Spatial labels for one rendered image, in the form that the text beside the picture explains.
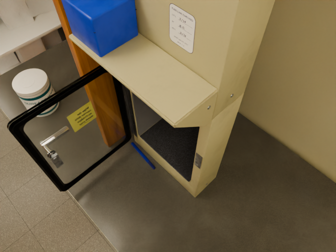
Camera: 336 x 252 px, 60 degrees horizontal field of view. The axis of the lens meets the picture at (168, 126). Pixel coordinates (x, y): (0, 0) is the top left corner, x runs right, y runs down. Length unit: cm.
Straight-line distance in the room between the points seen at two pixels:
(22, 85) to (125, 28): 70
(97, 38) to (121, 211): 63
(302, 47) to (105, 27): 60
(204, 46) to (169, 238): 67
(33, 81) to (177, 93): 79
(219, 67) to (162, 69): 12
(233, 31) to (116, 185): 75
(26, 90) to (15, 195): 120
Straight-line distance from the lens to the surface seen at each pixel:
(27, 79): 124
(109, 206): 104
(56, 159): 86
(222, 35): 47
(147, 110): 98
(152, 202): 103
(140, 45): 62
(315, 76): 99
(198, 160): 80
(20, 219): 221
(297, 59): 99
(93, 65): 84
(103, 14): 56
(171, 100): 52
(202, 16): 48
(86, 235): 203
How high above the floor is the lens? 191
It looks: 56 degrees down
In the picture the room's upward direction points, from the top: straight up
